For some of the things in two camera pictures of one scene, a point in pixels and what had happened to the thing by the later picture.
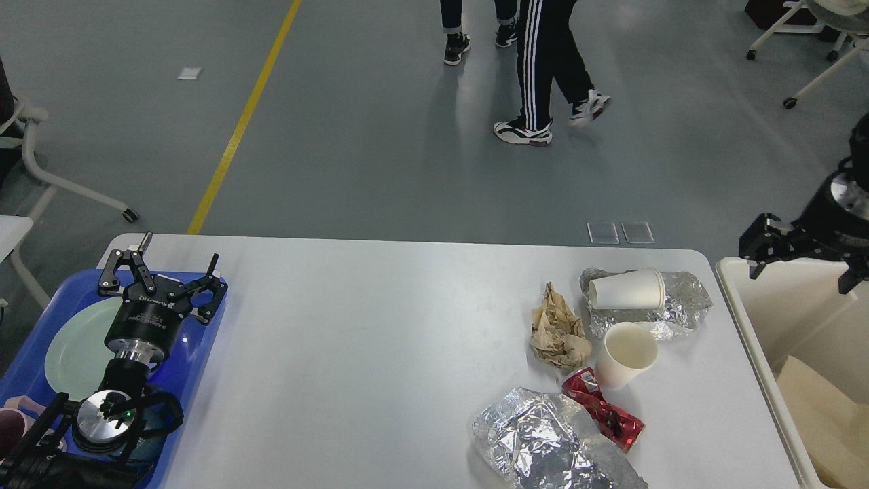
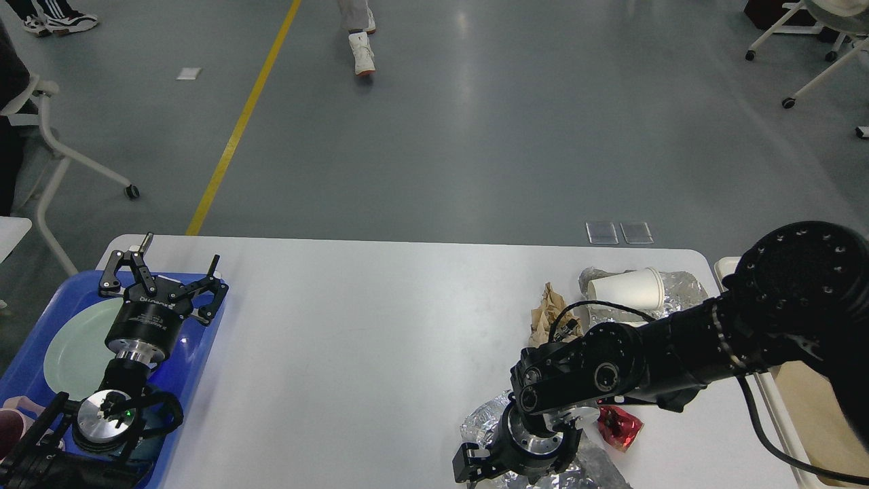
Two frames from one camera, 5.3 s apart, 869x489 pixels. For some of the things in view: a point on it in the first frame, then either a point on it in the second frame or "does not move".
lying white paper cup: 639,289 does not move
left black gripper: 153,318 does not move
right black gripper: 823,228 -> 525,446
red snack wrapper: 621,429 does not move
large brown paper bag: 834,429 does not move
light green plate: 77,354 does not move
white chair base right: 833,55 does not move
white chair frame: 11,108 -> 43,87
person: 547,48 -> 53,16
